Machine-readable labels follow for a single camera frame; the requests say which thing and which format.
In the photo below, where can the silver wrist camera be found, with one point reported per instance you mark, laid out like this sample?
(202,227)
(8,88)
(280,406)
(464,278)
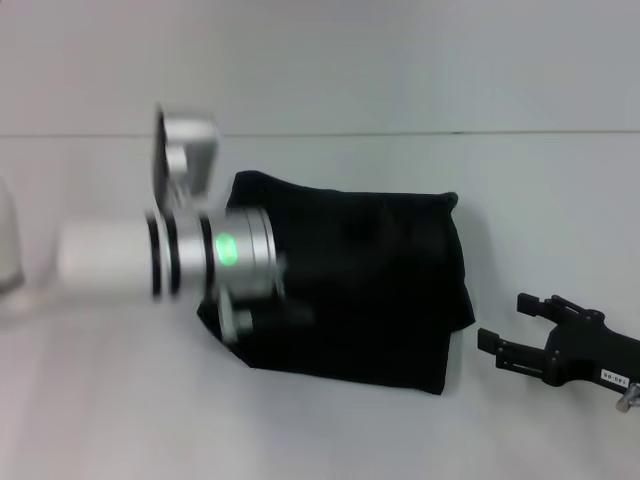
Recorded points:
(187,150)

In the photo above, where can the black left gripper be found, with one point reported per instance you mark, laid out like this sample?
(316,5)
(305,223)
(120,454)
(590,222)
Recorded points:
(290,315)

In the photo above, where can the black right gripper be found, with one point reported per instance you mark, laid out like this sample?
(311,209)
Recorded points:
(590,350)

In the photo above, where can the white and silver left arm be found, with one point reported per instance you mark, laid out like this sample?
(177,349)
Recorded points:
(240,255)

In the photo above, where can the black shirt with FREE print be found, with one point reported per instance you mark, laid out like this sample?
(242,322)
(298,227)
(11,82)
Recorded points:
(380,280)

